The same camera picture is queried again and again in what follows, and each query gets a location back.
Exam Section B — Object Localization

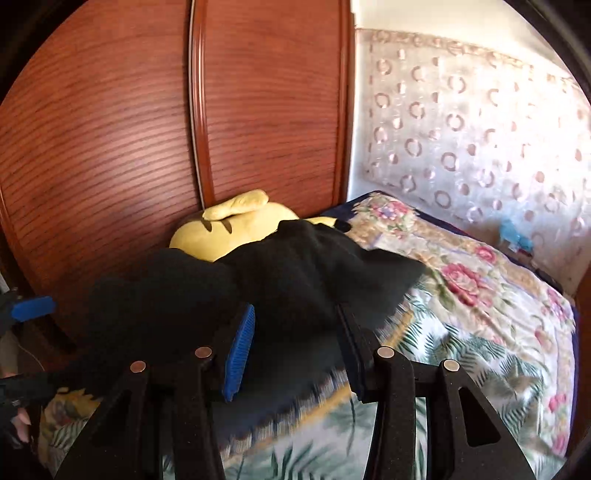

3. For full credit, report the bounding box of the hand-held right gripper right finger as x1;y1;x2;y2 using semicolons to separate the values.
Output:
335;302;529;480

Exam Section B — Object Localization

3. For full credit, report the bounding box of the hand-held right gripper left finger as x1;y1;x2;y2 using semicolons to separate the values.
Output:
54;302;257;480

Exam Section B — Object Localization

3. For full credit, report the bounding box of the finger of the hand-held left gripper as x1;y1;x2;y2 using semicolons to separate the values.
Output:
0;288;57;324

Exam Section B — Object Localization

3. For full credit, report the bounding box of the black t-shirt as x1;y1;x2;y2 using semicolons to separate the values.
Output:
65;220;428;407

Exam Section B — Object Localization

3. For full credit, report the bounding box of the person's left hand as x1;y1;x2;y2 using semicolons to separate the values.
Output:
11;406;32;439

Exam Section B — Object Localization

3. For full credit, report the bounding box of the leaf-printed bed sheet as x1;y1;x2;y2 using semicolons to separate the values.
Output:
39;295;568;480

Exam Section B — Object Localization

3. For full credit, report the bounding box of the yellow plush toy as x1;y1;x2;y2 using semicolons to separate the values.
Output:
168;189;352;263

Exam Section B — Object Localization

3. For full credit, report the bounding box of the floral pillow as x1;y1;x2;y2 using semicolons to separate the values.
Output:
318;191;578;472

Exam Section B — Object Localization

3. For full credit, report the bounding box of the brown wooden wardrobe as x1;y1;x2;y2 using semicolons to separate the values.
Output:
0;0;356;370

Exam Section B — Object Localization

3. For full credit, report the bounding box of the blue toy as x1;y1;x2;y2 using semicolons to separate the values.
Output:
499;219;536;252

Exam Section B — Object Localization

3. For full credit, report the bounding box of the circle-patterned sheer curtain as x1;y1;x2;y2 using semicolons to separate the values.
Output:
355;28;591;296

